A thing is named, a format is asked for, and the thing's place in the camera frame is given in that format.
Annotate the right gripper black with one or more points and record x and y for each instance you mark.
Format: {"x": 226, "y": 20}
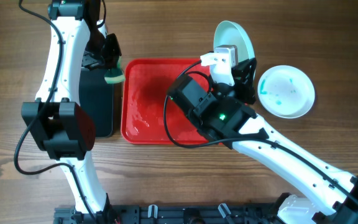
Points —
{"x": 238, "y": 73}

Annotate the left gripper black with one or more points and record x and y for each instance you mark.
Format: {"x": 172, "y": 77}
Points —
{"x": 112, "y": 53}

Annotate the green yellow scrub sponge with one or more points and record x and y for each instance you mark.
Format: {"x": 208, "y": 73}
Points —
{"x": 115, "y": 74}

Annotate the white plate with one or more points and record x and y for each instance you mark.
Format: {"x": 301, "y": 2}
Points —
{"x": 231, "y": 33}
{"x": 283, "y": 80}

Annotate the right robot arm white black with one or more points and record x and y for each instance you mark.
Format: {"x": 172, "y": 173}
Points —
{"x": 330, "y": 195}

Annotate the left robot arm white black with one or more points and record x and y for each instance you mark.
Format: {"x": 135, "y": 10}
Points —
{"x": 55, "y": 119}

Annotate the black tray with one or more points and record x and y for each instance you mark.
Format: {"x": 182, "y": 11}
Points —
{"x": 97, "y": 99}

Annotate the red tray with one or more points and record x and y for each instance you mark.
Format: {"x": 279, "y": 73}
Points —
{"x": 147, "y": 80}

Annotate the black mounting rail base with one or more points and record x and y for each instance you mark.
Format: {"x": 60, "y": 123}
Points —
{"x": 134, "y": 214}

